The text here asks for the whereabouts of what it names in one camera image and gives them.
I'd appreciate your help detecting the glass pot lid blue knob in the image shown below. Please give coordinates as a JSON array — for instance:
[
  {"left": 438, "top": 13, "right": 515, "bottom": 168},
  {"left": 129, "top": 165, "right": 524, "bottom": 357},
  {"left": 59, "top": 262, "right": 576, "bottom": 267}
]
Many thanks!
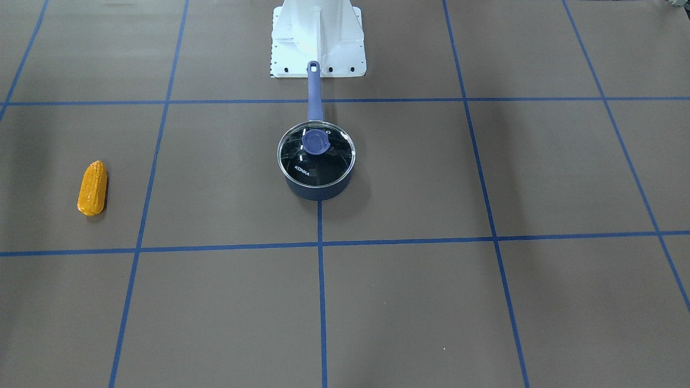
[{"left": 277, "top": 120, "right": 357, "bottom": 189}]

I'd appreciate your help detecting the white camera stand pillar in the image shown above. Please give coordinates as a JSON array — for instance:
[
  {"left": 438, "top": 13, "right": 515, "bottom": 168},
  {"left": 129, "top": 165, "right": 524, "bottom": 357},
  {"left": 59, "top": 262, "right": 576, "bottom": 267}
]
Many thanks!
[{"left": 270, "top": 1, "right": 367, "bottom": 78}]

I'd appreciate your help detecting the dark blue saucepan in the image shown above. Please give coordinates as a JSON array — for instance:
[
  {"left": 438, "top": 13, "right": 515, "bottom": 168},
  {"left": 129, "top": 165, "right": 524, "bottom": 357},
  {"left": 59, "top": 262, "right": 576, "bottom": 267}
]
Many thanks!
[{"left": 277, "top": 61, "right": 357, "bottom": 202}]

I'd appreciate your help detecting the yellow corn cob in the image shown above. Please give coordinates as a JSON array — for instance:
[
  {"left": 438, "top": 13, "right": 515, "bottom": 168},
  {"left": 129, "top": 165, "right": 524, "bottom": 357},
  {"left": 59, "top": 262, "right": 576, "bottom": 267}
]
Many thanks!
[{"left": 77, "top": 160, "right": 108, "bottom": 217}]

